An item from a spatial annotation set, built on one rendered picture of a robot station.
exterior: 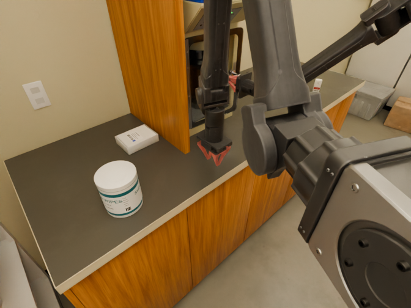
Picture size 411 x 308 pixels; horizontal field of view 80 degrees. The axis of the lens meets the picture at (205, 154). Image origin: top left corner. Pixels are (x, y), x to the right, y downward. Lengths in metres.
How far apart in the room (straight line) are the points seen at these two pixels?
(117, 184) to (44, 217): 0.31
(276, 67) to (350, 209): 0.19
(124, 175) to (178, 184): 0.24
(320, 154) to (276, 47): 0.15
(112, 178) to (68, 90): 0.62
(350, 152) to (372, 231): 0.06
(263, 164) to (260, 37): 0.16
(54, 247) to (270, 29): 0.83
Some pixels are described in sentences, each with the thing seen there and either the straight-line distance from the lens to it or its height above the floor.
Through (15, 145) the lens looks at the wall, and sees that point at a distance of 1.38.
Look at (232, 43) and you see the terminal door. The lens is 1.15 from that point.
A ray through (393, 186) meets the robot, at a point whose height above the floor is 1.51.
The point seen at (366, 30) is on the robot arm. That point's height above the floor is 1.46.
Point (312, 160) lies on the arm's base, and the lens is 0.27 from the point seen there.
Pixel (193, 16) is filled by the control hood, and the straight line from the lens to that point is 0.92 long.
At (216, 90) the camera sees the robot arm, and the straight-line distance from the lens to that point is 0.66.
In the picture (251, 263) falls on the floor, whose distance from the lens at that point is 1.86.
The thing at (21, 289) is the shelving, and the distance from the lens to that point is 1.46.
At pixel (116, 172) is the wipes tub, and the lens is 0.84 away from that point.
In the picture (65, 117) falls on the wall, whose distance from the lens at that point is 1.37.
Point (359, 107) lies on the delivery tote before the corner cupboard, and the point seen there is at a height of 0.12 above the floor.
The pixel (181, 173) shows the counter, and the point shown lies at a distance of 1.00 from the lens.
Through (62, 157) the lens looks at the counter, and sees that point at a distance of 1.24.
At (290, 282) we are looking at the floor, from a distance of 1.86.
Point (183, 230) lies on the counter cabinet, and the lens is 1.09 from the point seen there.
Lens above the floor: 1.64
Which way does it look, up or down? 40 degrees down
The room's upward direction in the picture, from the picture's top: straight up
